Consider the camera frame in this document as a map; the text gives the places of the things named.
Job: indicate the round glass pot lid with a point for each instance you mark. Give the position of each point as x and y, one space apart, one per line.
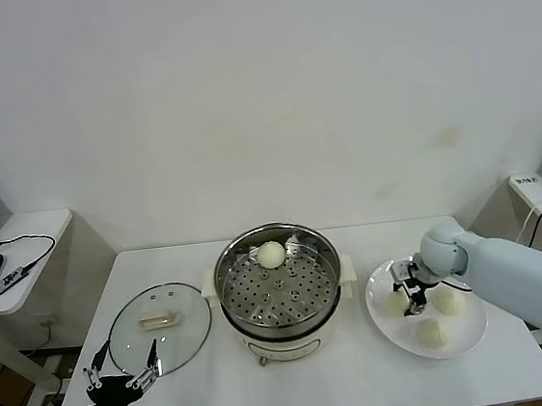
135 345

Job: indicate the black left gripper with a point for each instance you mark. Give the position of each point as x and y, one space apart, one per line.
112 399

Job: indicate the white side table with mouse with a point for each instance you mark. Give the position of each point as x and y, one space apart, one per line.
37 237

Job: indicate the white steamed baozi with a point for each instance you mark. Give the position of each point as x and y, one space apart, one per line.
271 254
434 332
448 301
395 307

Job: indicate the steel steamer pot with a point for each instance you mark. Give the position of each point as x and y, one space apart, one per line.
286 346

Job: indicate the white oval plate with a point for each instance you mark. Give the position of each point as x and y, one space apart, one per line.
473 324

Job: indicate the white wall outlet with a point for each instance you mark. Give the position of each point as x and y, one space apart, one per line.
46 326

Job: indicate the perforated steel steamer basket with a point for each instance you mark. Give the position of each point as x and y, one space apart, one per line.
280 289

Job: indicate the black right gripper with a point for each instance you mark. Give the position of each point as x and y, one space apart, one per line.
408 275

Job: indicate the small printed table label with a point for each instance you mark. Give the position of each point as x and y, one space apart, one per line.
526 181

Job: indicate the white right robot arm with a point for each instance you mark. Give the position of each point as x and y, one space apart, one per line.
511 274

